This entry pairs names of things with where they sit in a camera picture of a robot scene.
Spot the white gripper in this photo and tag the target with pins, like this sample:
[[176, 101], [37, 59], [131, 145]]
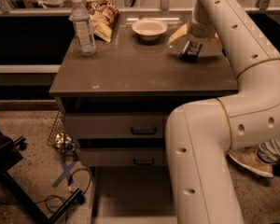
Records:
[[202, 29]]

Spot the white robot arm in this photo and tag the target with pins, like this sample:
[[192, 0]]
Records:
[[199, 134]]

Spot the grey drawer cabinet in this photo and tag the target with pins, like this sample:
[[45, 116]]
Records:
[[132, 69]]

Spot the top grey drawer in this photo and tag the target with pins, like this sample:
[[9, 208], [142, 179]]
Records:
[[88, 119]]

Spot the middle grey drawer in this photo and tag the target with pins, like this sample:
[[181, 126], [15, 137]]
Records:
[[122, 152]]

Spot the bottom open grey drawer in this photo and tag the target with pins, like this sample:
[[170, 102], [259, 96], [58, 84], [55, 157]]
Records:
[[133, 195]]

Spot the white paper bowl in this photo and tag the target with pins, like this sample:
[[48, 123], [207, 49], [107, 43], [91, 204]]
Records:
[[149, 29]]

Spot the yellow chip bag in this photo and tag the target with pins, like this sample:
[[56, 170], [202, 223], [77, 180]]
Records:
[[104, 14]]

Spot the clear plastic water bottle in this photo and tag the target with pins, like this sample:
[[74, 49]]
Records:
[[80, 17]]

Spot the tan sneaker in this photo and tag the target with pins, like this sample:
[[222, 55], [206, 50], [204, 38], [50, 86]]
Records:
[[249, 159]]

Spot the grey trouser leg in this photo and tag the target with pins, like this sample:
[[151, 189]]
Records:
[[269, 151]]

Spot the black office chair base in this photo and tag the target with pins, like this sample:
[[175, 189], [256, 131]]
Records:
[[42, 172]]

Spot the wire waste basket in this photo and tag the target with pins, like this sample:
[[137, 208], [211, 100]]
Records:
[[60, 140]]

